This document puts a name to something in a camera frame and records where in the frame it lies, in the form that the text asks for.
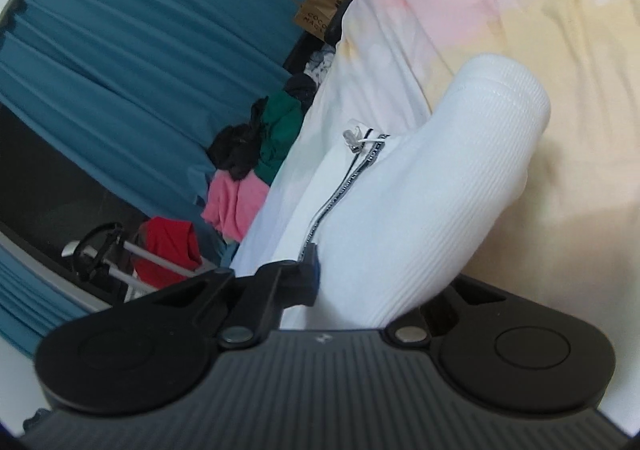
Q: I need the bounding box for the blue curtain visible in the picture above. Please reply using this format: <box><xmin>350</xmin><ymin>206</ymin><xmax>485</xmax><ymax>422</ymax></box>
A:
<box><xmin>0</xmin><ymin>0</ymin><xmax>323</xmax><ymax>176</ymax></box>
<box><xmin>0</xmin><ymin>250</ymin><xmax>93</xmax><ymax>358</ymax></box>

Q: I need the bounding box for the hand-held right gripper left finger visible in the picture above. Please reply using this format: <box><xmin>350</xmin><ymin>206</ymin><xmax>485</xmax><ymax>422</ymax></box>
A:
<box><xmin>142</xmin><ymin>245</ymin><xmax>321</xmax><ymax>350</ymax></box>

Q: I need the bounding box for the black garment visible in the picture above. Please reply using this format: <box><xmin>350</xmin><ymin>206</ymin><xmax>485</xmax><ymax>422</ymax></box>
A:
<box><xmin>207</xmin><ymin>97</ymin><xmax>269</xmax><ymax>182</ymax></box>

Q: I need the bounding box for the pink garment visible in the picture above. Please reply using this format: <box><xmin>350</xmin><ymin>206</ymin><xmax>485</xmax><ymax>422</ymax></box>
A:
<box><xmin>201</xmin><ymin>169</ymin><xmax>271</xmax><ymax>243</ymax></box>

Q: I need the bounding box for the green garment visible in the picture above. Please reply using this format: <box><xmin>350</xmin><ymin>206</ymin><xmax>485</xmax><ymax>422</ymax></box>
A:
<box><xmin>252</xmin><ymin>92</ymin><xmax>306</xmax><ymax>187</ymax></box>

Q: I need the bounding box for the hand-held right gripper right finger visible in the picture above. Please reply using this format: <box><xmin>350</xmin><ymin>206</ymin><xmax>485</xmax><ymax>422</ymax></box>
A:
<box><xmin>382</xmin><ymin>275</ymin><xmax>507</xmax><ymax>347</ymax></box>

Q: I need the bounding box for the silver tripod stand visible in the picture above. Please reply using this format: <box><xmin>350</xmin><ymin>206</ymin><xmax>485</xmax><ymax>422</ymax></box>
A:
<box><xmin>62</xmin><ymin>222</ymin><xmax>213</xmax><ymax>303</ymax></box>

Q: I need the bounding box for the white patterned cloth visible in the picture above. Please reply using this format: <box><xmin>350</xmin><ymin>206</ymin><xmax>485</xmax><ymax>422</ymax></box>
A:
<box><xmin>304</xmin><ymin>49</ymin><xmax>337</xmax><ymax>82</ymax></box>

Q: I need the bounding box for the red garment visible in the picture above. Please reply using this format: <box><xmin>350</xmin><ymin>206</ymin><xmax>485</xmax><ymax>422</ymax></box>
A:
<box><xmin>132</xmin><ymin>216</ymin><xmax>204</xmax><ymax>290</ymax></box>

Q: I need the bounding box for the white sweatshirt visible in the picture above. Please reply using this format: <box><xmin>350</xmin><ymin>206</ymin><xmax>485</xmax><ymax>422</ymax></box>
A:
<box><xmin>230</xmin><ymin>53</ymin><xmax>553</xmax><ymax>332</ymax></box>

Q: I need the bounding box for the brown paper bag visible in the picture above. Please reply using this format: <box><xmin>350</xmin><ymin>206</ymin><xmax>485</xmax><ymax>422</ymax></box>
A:
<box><xmin>289</xmin><ymin>0</ymin><xmax>351</xmax><ymax>39</ymax></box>

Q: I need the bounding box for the dark window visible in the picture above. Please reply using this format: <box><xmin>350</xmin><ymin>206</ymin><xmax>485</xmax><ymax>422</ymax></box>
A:
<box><xmin>0</xmin><ymin>105</ymin><xmax>213</xmax><ymax>291</ymax></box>

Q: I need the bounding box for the pastel bed blanket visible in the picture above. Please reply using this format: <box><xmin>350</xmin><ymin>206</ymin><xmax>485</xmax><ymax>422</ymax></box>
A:
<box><xmin>320</xmin><ymin>0</ymin><xmax>640</xmax><ymax>326</ymax></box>

